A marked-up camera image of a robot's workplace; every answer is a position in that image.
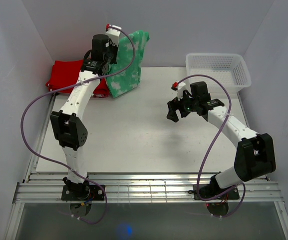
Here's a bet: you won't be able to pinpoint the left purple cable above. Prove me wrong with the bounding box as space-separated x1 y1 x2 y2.
20 26 137 225

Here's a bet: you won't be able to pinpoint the purple cable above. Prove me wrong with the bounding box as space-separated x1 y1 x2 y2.
177 74 246 219
20 26 137 225

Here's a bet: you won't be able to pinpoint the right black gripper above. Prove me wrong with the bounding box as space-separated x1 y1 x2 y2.
166 89 198 123

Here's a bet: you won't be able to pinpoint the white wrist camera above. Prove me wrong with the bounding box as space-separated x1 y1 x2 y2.
171 82 187 100
105 24 122 46

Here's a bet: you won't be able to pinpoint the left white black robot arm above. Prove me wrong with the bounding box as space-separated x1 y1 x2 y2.
50 31 120 200

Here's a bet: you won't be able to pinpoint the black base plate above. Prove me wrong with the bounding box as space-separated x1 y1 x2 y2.
188 184 240 200
60 185 104 202

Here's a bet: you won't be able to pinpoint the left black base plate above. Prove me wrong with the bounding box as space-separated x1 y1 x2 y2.
60 185 104 202

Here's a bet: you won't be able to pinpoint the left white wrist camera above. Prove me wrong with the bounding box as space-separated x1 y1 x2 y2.
105 24 122 46

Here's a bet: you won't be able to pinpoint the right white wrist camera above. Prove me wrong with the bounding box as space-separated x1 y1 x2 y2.
171 82 187 100

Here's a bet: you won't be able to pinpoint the white plastic basket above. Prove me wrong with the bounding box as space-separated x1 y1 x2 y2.
185 53 252 94

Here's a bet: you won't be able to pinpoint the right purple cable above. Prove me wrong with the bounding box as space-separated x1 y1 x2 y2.
177 74 246 219

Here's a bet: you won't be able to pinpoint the green tie-dye trousers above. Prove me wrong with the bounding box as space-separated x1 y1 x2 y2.
106 30 150 98

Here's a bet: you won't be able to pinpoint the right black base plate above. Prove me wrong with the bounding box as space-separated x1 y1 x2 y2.
188 184 240 200

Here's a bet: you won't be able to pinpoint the folded red trousers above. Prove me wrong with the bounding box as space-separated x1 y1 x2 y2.
45 59 109 93

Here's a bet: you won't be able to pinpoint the aluminium frame rail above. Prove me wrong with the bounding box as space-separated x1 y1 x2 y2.
4 94 288 240

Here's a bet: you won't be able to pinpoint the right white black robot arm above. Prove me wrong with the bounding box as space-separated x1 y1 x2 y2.
167 81 276 200

